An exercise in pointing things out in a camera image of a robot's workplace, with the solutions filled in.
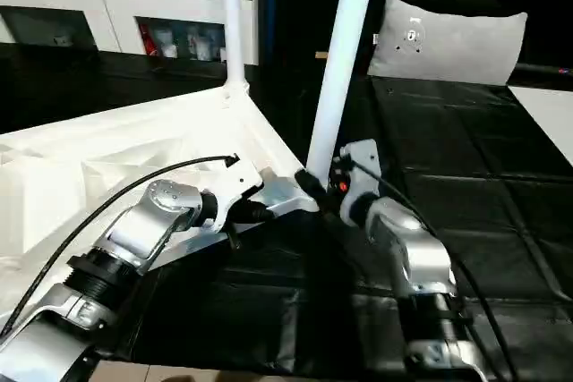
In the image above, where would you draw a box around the white plastic table leg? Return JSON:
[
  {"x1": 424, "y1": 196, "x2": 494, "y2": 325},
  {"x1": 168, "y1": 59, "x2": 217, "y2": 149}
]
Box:
[
  {"x1": 306, "y1": 0, "x2": 381, "y2": 183},
  {"x1": 218, "y1": 0, "x2": 251, "y2": 95}
]

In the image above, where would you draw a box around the white plastic table top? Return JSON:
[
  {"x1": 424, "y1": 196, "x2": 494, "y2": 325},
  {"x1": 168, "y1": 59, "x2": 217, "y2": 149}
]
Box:
[{"x1": 0, "y1": 81, "x2": 321, "y2": 325}]

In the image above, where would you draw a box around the black work mat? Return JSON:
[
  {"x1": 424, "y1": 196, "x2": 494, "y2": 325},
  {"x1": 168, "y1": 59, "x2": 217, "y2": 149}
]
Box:
[{"x1": 0, "y1": 41, "x2": 573, "y2": 377}]

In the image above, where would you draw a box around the black speaker box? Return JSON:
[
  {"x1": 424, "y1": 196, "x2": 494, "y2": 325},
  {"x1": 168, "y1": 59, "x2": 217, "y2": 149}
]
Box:
[{"x1": 257, "y1": 0, "x2": 390, "y2": 77}]

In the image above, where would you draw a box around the grey cushion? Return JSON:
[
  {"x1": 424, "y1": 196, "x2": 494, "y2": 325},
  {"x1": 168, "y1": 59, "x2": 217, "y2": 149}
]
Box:
[{"x1": 366, "y1": 0, "x2": 529, "y2": 87}]

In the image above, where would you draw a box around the white flat board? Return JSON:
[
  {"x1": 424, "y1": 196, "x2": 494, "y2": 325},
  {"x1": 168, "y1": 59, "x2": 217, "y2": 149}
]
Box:
[{"x1": 509, "y1": 85, "x2": 573, "y2": 155}]

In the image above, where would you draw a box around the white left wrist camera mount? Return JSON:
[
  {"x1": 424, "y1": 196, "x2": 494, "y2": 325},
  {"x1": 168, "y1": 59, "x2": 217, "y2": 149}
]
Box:
[{"x1": 210, "y1": 157, "x2": 265, "y2": 236}]

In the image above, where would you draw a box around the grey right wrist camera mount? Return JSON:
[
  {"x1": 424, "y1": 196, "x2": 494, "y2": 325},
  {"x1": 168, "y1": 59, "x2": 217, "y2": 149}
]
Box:
[{"x1": 338, "y1": 139, "x2": 384, "y2": 226}]

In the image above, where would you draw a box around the black right camera cable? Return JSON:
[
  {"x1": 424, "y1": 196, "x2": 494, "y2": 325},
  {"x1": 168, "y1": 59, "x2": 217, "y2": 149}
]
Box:
[{"x1": 351, "y1": 156, "x2": 523, "y2": 382}]

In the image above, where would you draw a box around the black camera cable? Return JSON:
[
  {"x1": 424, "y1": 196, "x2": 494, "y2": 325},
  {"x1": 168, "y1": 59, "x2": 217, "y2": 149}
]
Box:
[
  {"x1": 351, "y1": 156, "x2": 523, "y2": 382},
  {"x1": 0, "y1": 154, "x2": 241, "y2": 341}
]

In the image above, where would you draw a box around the black left camera cable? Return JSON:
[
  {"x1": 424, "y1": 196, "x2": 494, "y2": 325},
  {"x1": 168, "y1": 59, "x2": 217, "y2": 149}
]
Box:
[{"x1": 0, "y1": 154, "x2": 241, "y2": 341}]

